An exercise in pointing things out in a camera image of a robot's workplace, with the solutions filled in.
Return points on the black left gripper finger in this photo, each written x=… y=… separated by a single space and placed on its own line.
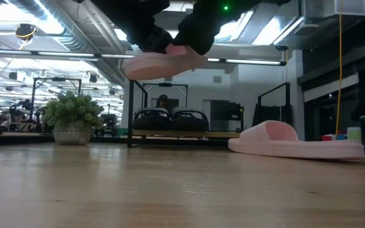
x=152 y=39

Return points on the black aluminium table frame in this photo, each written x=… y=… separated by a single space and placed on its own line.
x=17 y=140

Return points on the small red box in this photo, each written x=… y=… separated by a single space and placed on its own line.
x=326 y=138

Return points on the black ceiling spotlight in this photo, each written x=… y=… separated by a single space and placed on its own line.
x=25 y=31

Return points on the pink foam slide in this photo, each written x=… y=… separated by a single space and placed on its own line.
x=296 y=149
x=157 y=66

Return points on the black metal wooden shoe shelf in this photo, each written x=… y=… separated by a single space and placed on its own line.
x=185 y=134

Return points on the black foam slide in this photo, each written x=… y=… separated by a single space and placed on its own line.
x=151 y=122
x=189 y=122

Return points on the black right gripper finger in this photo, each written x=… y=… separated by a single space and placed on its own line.
x=198 y=38

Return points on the black background rig frame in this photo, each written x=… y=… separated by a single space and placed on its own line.
x=57 y=79
x=165 y=84

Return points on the small blue box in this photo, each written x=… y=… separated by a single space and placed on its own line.
x=341 y=136

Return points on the white ceiling duct box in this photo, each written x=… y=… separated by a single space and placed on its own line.
x=334 y=8

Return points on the green plant in patterned pot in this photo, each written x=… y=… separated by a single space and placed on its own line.
x=71 y=111

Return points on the long ceiling light bar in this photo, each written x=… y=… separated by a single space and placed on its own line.
x=65 y=54

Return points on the green white canister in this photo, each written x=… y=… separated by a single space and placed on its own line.
x=354 y=134

